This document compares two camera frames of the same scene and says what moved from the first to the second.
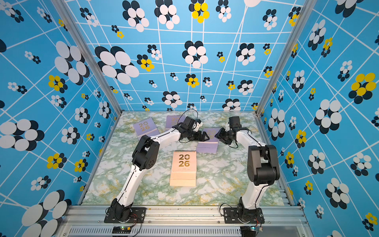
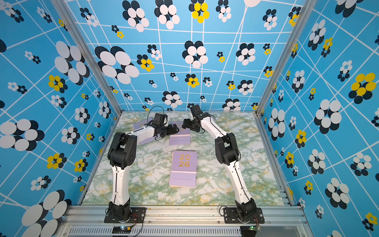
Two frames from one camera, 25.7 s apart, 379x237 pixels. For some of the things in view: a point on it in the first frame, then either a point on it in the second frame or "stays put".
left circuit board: (121, 229) stays put
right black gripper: (219, 136) → (186, 124)
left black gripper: (203, 137) → (170, 132)
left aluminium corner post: (75, 32) stays put
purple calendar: (211, 145) → (183, 171)
